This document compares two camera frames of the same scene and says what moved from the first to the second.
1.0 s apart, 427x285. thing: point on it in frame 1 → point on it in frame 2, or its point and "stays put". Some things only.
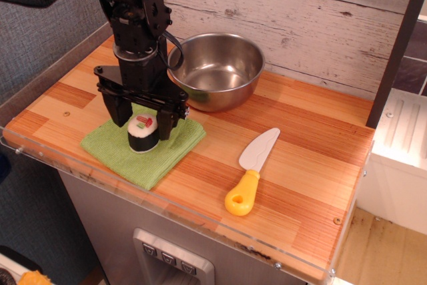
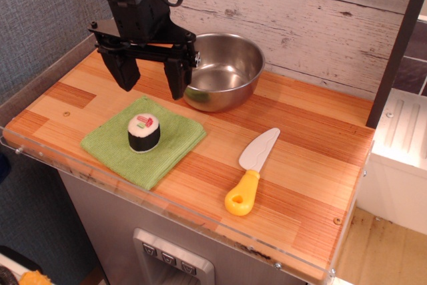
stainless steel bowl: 220,72 stays put
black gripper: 142,77 → 141,26
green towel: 109,145 stays put
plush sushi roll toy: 143,131 stays put
